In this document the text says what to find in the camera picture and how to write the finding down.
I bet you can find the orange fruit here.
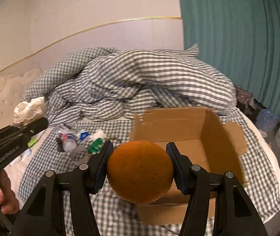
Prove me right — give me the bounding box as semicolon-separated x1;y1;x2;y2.
107;141;173;204

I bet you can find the blue white tissue packet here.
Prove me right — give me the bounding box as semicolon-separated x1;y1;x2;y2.
77;131;90;141

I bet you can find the person's left hand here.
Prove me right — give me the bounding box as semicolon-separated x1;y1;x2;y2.
0;170;19;215

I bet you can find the cream tufted headboard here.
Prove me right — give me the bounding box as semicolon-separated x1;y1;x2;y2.
0;68;46;129

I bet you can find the grey checked bed sheet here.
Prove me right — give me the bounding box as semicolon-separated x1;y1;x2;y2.
18;108;280;235

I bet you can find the brown cardboard box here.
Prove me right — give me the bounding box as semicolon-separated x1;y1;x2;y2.
130;107;247;225

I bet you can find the green plastic wrapper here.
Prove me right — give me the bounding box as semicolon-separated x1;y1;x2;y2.
87;138;103;155

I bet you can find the pack of water bottles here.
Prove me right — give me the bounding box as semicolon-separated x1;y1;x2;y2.
255;109;279;132

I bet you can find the grey checked duvet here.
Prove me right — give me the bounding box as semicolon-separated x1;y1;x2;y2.
23;45;237;125

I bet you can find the floral dark bag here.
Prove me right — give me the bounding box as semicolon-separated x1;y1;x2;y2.
235;85;253;110

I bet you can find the teal curtain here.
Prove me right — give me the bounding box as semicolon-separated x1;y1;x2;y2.
180;0;280;117

